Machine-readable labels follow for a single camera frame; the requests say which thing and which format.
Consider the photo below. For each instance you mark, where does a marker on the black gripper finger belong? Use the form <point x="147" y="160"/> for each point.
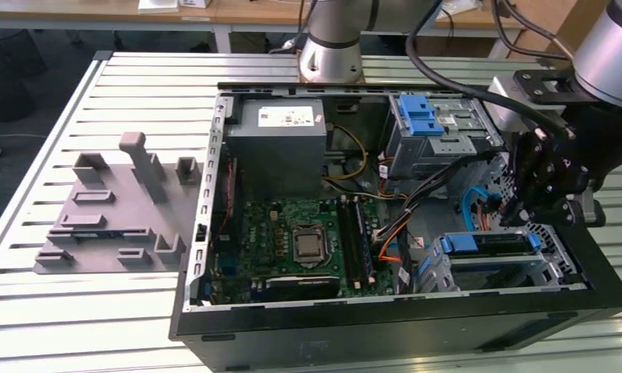
<point x="555" y="211"/>
<point x="532" y="167"/>

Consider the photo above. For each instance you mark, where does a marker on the metal optical drive cage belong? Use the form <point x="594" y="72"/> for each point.
<point x="447" y="149"/>

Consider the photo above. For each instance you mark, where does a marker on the large white box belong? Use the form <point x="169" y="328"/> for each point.
<point x="158" y="4"/>

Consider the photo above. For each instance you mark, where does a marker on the CPU socket metal frame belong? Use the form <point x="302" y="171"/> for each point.
<point x="312" y="267"/>

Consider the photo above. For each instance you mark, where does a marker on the dark office chair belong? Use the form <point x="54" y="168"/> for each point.
<point x="10" y="77"/>

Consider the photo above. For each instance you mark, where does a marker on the grey power supply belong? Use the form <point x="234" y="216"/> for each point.
<point x="276" y="163"/>

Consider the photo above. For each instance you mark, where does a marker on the green motherboard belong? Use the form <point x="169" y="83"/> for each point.
<point x="270" y="233"/>

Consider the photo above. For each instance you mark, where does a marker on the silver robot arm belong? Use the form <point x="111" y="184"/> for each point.
<point x="332" y="58"/>

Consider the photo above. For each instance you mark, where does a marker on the black RAM stick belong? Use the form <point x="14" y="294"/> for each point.
<point x="364" y="245"/>

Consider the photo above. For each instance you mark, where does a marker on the black graphics card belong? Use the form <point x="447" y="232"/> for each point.
<point x="301" y="285"/>

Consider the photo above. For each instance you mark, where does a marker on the blue drive latch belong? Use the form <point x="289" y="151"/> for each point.
<point x="420" y="116"/>

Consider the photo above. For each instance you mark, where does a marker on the grey parts rack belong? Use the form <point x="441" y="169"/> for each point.
<point x="109" y="241"/>

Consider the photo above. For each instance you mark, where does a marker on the silver CPU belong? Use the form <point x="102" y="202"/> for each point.
<point x="310" y="246"/>

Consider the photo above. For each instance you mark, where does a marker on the black PC case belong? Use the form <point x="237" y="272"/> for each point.
<point x="342" y="342"/>

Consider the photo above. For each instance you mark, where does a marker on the small white box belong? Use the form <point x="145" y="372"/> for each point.
<point x="194" y="3"/>

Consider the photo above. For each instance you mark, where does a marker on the metal disk bay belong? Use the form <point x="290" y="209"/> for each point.
<point x="499" y="260"/>

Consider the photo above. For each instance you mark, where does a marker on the wooden desk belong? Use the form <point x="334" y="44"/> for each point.
<point x="109" y="15"/>

